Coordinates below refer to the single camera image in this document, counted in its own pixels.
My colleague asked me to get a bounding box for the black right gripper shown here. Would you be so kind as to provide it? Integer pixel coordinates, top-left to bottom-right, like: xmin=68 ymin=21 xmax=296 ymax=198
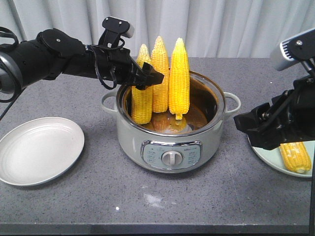
xmin=233 ymin=89 xmax=315 ymax=150

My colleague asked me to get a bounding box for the light green round plate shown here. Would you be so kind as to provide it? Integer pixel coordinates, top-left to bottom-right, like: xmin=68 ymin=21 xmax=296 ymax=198
xmin=252 ymin=141 xmax=315 ymax=177

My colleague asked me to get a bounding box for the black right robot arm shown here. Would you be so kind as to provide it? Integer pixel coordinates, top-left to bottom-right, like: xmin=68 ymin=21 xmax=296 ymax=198
xmin=234 ymin=60 xmax=315 ymax=150

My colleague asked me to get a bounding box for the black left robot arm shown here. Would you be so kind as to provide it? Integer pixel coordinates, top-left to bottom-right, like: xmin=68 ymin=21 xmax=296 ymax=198
xmin=0 ymin=28 xmax=164 ymax=94

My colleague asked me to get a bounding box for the white round plate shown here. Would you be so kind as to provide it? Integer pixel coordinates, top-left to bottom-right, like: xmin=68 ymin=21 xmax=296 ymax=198
xmin=0 ymin=117 xmax=85 ymax=186

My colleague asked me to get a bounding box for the orange-yellow corn cob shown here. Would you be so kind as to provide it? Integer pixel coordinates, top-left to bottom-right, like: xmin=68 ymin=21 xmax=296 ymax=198
xmin=150 ymin=35 xmax=170 ymax=114

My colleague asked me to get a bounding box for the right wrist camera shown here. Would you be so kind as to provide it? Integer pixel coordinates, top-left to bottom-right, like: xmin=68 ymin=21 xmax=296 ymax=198
xmin=270 ymin=28 xmax=315 ymax=75

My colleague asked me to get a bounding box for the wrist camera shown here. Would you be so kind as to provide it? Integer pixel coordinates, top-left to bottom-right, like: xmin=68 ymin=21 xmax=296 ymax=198
xmin=98 ymin=16 xmax=134 ymax=48
xmin=270 ymin=28 xmax=315 ymax=75

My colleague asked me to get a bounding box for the grey pleated curtain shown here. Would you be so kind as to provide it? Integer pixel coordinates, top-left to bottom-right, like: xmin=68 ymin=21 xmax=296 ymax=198
xmin=0 ymin=0 xmax=315 ymax=58

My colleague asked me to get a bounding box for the bright yellow corn cob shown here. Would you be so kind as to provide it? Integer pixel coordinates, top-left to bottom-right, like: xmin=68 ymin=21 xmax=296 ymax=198
xmin=168 ymin=38 xmax=190 ymax=120

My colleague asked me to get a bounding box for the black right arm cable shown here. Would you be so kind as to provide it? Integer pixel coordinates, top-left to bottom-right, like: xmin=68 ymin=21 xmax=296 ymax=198
xmin=307 ymin=141 xmax=315 ymax=236

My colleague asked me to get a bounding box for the pale yellow corn cob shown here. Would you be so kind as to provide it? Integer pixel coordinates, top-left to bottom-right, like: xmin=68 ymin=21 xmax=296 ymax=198
xmin=131 ymin=44 xmax=153 ymax=124

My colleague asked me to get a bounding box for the white-speckled yellow corn cob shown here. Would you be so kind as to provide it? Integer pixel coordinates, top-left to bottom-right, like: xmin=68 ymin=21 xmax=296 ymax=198
xmin=279 ymin=142 xmax=312 ymax=174

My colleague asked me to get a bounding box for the light green electric cooking pot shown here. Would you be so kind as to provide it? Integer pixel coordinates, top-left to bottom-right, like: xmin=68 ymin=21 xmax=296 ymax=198
xmin=101 ymin=71 xmax=241 ymax=174

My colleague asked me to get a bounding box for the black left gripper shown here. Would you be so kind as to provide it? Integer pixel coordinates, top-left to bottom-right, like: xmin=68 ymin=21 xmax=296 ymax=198
xmin=85 ymin=45 xmax=164 ymax=90

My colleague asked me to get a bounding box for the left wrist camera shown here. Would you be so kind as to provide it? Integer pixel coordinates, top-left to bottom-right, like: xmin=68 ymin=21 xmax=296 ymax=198
xmin=98 ymin=16 xmax=134 ymax=48

